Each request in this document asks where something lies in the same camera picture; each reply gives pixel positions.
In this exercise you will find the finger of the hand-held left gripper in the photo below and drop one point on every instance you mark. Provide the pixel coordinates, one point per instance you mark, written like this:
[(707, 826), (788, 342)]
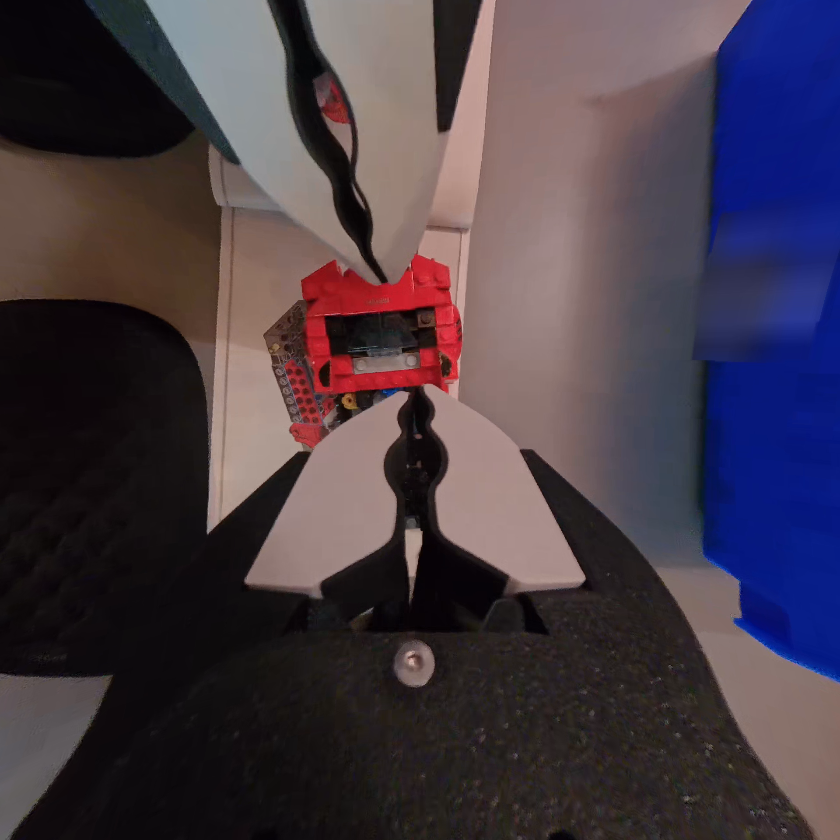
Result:
[(223, 79), (387, 92)]

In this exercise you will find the blue plastic bin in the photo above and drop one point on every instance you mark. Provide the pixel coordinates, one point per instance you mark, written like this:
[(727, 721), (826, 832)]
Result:
[(775, 460)]

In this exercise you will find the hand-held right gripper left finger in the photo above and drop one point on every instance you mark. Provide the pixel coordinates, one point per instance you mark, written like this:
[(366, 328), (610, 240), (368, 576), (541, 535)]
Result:
[(328, 525)]

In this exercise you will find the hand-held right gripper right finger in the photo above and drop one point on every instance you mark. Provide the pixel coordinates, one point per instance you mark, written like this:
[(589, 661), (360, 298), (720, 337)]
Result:
[(505, 519)]

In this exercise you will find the lego instruction booklet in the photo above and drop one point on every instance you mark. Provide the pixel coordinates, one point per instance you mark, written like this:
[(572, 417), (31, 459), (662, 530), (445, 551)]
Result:
[(250, 328)]

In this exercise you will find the red and black lego car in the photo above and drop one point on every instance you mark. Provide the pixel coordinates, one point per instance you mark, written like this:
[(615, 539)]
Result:
[(381, 295)]

